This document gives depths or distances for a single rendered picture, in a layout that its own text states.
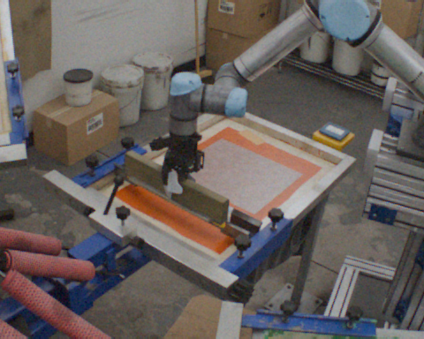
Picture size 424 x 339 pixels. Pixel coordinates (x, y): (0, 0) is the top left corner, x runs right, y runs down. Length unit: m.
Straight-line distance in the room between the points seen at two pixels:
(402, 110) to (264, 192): 0.64
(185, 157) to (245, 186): 0.38
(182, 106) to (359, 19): 0.50
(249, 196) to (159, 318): 1.05
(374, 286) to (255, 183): 1.06
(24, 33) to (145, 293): 1.74
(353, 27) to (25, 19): 2.53
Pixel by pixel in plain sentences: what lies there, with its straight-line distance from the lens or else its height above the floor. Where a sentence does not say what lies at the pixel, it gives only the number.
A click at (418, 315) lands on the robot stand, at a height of 0.46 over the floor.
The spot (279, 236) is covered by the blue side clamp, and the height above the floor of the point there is 0.99.
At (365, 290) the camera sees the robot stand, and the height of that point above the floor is 0.21.
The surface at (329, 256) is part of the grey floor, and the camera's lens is 3.16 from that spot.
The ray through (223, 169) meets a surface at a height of 0.95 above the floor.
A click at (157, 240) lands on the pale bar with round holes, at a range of 1.49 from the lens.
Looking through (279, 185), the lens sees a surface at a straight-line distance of 1.89.
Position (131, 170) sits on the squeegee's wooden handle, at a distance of 1.72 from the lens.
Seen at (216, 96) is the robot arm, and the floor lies 1.37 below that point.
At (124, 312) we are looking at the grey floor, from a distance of 2.72.
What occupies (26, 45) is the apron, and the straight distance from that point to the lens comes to 3.58.
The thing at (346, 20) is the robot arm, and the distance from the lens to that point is 1.32.
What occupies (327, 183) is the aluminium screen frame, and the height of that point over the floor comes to 0.99.
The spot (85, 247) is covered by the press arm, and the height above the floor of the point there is 1.04.
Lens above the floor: 1.99
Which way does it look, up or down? 32 degrees down
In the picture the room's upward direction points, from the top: 5 degrees clockwise
